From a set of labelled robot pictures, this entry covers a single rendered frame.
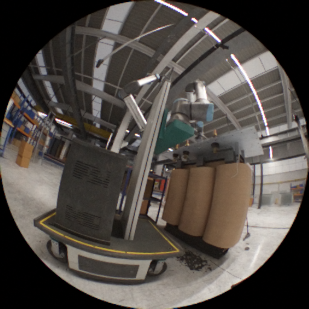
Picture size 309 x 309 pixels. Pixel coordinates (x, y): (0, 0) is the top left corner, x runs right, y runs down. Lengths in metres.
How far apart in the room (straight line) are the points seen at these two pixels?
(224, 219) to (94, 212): 1.07
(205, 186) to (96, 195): 1.14
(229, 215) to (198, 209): 0.41
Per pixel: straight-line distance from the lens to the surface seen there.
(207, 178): 1.36
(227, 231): 1.19
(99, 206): 0.58
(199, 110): 0.82
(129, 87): 1.23
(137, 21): 10.13
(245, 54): 10.79
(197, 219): 1.38
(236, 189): 1.14
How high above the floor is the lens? 0.72
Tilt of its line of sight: 17 degrees up
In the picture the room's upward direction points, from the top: 13 degrees clockwise
